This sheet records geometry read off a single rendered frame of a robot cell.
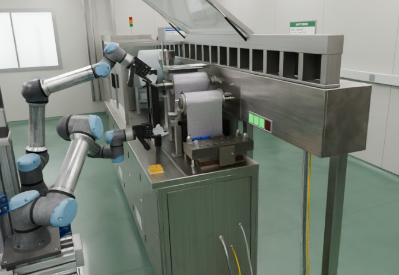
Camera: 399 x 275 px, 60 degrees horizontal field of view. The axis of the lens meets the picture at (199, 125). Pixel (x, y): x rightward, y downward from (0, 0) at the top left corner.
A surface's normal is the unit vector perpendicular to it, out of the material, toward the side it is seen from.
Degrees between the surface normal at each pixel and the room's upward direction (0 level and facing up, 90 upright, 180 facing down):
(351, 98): 90
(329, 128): 90
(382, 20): 90
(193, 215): 90
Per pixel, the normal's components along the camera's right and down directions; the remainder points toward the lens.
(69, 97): 0.35, 0.24
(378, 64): -0.94, 0.12
